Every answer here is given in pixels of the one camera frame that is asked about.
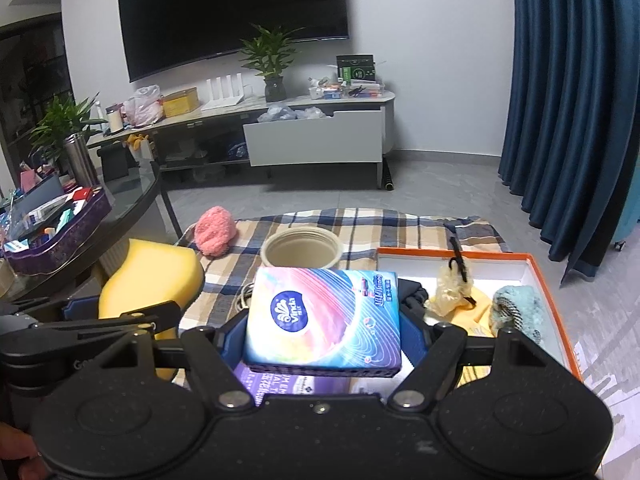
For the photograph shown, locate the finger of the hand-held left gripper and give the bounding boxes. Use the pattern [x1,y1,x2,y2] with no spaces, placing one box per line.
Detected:
[62,298,182,331]
[30,322,152,357]

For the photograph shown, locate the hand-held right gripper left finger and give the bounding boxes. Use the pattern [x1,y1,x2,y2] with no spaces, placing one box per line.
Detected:
[87,316,254,409]

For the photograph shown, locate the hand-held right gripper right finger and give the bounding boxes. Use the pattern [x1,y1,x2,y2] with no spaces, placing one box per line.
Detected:
[397,309,576,409]

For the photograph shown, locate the yellow striped cloth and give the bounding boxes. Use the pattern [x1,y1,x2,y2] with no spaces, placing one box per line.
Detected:
[451,284,495,387]

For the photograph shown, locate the yellow sponge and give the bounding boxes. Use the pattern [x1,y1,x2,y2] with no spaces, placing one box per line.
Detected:
[98,238,205,382]

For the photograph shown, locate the colourful tissue pack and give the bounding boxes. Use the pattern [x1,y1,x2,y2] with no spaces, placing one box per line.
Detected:
[243,265,404,376]

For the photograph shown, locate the teal fuzzy sock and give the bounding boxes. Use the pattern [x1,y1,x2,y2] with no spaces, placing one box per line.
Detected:
[489,284,544,345]

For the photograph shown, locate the orange-rimmed white box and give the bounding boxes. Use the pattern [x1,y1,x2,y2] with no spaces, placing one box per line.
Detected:
[375,246,584,392]

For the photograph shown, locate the person's left hand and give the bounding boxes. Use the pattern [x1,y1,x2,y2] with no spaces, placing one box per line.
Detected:
[0,422,45,480]

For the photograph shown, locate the dark cloth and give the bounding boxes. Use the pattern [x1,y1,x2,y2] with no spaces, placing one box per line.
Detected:
[397,279,432,313]

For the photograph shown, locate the yellowish crumpled plastic glove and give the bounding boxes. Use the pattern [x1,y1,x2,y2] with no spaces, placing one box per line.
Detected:
[424,262,477,317]

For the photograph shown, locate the purple booklet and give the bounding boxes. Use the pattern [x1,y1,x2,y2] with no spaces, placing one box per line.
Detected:
[232,361,362,407]

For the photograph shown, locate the purple tray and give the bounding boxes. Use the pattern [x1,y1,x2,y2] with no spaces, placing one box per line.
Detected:
[3,186,113,277]

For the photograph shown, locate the beige round bowl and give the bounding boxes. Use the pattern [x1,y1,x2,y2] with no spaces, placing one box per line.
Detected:
[260,225,344,272]

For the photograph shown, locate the pink fuzzy sock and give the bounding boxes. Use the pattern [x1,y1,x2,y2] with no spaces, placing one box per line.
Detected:
[193,206,238,260]

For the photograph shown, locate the plaid blanket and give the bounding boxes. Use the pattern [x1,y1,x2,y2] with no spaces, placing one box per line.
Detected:
[172,209,512,392]

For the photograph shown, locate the glass round table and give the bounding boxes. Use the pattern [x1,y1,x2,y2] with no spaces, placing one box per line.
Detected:
[0,159,184,307]

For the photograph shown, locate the steel thermos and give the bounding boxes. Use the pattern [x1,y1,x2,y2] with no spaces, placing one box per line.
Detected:
[63,132,101,189]

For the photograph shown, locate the black storage box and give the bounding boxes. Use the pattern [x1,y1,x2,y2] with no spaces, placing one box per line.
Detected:
[97,144,132,182]

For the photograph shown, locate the leafy table plant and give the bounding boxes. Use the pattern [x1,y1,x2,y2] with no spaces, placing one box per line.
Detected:
[22,92,109,162]

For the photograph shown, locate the white plastic bag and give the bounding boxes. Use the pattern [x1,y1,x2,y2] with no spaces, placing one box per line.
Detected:
[122,84,165,128]

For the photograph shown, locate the white cabinet drawer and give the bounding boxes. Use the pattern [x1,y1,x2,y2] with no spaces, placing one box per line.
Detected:
[243,108,385,167]

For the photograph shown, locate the grey television cabinet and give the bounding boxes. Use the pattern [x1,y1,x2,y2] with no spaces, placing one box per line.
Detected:
[87,87,396,192]

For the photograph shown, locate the yellow box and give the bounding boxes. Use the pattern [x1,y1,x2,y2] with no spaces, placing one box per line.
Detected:
[162,87,200,119]

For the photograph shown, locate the crumpled plastic bags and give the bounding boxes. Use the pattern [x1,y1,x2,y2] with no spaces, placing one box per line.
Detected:
[257,103,334,122]

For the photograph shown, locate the white router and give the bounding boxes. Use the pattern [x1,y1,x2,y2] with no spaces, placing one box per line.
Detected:
[200,73,246,111]

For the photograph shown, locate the light blue suitcase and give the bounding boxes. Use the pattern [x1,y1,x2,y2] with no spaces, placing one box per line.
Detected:
[612,159,640,252]

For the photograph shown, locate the clear tray of small items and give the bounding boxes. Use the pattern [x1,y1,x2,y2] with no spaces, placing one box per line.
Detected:
[307,76,384,101]

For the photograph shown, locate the blue curtain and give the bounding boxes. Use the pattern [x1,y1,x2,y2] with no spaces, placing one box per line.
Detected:
[497,0,640,287]

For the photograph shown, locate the green and black box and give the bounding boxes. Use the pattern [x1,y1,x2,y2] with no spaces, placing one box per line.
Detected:
[335,53,376,84]

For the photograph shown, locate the potted plant in dark vase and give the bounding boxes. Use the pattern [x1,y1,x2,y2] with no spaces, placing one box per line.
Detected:
[238,23,306,104]

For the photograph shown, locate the black television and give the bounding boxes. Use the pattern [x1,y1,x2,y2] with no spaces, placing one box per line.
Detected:
[116,0,350,84]

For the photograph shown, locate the beige cord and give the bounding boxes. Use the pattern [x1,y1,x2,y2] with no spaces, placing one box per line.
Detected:
[234,281,257,312]

